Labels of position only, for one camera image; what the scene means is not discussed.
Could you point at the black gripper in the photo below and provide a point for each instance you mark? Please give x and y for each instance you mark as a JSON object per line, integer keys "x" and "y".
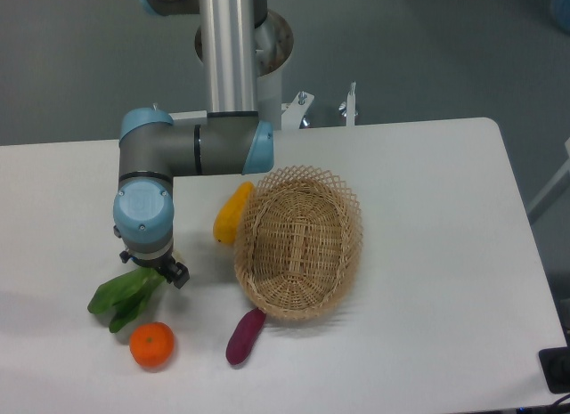
{"x": 174, "y": 272}

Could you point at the green bok choy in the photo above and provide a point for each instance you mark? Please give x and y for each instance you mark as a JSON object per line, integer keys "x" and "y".
{"x": 126, "y": 296}

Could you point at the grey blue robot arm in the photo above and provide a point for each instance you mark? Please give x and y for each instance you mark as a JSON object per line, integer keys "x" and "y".
{"x": 155, "y": 148}

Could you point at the orange tangerine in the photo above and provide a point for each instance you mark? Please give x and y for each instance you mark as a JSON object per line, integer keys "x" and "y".
{"x": 151, "y": 345}

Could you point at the yellow pepper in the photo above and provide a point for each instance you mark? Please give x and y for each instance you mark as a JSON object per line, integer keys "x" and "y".
{"x": 228, "y": 218}

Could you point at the purple sweet potato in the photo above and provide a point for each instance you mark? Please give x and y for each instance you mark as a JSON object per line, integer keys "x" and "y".
{"x": 244, "y": 337}

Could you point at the woven wicker basket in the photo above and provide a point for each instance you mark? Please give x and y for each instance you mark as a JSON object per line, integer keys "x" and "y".
{"x": 299, "y": 243}

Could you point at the black device at table edge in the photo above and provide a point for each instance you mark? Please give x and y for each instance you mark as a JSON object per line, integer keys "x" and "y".
{"x": 555, "y": 368}

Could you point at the white metal base frame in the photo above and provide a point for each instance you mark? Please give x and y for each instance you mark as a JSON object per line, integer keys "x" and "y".
{"x": 293, "y": 114}

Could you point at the white frame leg right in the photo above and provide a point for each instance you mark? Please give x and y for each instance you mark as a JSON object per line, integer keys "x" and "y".
{"x": 550, "y": 192}

